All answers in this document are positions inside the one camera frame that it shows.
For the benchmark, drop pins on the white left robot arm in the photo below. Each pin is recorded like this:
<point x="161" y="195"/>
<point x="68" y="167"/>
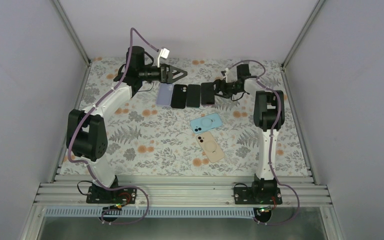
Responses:
<point x="86" y="130"/>

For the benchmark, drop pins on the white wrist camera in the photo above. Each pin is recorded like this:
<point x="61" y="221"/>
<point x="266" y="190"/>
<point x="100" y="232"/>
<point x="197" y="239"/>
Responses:
<point x="163" y="53"/>
<point x="225" y="74"/>

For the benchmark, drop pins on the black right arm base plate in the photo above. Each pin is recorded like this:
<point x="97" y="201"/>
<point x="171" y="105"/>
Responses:
<point x="248" y="196"/>

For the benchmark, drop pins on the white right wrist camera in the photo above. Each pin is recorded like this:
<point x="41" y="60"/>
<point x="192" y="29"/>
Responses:
<point x="225" y="74"/>

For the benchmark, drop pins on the black phone case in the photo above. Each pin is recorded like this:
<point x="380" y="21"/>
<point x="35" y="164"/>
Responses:
<point x="179" y="96"/>

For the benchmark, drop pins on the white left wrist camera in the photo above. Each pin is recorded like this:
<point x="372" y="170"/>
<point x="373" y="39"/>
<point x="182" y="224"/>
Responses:
<point x="163" y="53"/>

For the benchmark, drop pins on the magenta smartphone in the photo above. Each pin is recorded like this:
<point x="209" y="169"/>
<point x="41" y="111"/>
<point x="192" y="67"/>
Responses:
<point x="207" y="93"/>

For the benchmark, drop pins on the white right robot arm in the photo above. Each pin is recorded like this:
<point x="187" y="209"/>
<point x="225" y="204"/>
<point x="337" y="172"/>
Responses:
<point x="268" y="116"/>

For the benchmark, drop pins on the aluminium corner frame post right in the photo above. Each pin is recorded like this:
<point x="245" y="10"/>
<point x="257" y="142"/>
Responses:
<point x="301" y="35"/>

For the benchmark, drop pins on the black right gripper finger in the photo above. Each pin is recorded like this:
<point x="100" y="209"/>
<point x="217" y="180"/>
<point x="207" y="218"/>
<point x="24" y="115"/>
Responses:
<point x="219" y="94"/>
<point x="218" y="83"/>

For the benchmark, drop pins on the floral patterned table mat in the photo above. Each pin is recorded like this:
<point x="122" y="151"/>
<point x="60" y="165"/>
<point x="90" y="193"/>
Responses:
<point x="153" y="140"/>

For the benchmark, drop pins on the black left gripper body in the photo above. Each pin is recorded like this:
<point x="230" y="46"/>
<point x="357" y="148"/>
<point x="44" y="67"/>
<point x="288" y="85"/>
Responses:
<point x="164" y="79"/>

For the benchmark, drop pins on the aluminium corner frame post left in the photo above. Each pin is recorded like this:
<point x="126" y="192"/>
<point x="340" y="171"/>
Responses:
<point x="71" y="31"/>

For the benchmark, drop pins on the aluminium corner frame post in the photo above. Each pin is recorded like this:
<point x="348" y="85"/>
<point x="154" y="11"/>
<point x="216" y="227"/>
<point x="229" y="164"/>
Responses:
<point x="71" y="31"/>
<point x="301" y="35"/>

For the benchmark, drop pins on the slotted grey cable duct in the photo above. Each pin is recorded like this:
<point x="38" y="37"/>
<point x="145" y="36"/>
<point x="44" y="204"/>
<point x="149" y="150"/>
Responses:
<point x="153" y="212"/>

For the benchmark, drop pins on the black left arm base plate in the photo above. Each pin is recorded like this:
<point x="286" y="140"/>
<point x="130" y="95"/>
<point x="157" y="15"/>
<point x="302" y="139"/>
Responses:
<point x="98" y="195"/>

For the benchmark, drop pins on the light blue phone case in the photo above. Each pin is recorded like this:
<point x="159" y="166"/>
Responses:
<point x="205" y="123"/>

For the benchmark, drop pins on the beige phone case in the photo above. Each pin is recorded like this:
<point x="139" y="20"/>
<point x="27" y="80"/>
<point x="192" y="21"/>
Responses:
<point x="210" y="147"/>

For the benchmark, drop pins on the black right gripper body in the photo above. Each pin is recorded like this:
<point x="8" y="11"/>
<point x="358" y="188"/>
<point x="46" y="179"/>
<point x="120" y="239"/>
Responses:
<point x="230" y="90"/>

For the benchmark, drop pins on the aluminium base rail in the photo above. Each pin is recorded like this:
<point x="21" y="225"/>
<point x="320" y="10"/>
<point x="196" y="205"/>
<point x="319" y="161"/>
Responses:
<point x="177" y="191"/>

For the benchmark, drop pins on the lilac phone case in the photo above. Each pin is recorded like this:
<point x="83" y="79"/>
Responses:
<point x="164" y="95"/>

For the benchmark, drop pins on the dark teal smartphone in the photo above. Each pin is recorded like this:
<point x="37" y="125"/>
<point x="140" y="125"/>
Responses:
<point x="193" y="96"/>

